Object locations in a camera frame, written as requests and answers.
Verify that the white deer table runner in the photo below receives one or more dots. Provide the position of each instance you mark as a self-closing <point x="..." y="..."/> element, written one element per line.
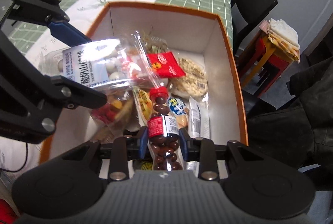
<point x="34" y="41"/>

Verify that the black chair right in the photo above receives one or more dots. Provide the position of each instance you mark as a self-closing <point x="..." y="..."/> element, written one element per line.
<point x="253" y="12"/>

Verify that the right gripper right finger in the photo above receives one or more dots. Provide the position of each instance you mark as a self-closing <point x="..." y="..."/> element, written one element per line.
<point x="199" y="155"/>

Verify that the dark jacket on chair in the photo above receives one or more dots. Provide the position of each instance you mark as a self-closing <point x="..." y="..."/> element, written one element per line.
<point x="299" y="133"/>

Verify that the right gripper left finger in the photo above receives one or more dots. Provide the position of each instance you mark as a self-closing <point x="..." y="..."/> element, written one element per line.
<point x="132" y="145"/>

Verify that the chocolate bean cola bottle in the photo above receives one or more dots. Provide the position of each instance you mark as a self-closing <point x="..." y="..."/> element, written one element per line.
<point x="163" y="133"/>

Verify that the peanut snack bag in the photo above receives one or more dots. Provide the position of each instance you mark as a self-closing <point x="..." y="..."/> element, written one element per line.
<point x="194" y="84"/>

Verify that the stool with folded cloths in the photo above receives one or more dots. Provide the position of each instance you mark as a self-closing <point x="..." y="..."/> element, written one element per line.
<point x="272" y="50"/>

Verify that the green bean snack bag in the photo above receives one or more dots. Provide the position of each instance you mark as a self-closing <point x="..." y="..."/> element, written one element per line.
<point x="153" y="44"/>

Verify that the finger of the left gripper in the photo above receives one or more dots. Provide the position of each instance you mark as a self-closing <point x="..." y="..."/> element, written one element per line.
<point x="49" y="14"/>
<point x="77" y="94"/>

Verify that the orange cardboard box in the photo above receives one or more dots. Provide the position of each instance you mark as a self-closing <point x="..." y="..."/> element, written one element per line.
<point x="190" y="33"/>

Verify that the red snack bag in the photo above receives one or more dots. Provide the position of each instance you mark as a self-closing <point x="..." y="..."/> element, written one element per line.
<point x="165" y="65"/>

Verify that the clear yogurt ball bag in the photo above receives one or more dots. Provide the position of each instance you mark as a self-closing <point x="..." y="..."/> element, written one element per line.
<point x="105" y="65"/>

